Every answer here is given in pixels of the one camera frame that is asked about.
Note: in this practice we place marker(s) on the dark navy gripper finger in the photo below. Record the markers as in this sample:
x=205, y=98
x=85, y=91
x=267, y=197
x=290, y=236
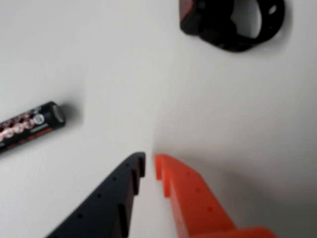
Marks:
x=104, y=205

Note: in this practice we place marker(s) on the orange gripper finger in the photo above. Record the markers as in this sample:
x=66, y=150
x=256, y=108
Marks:
x=198, y=203

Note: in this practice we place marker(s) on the black AAA battery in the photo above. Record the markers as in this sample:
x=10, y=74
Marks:
x=27, y=126

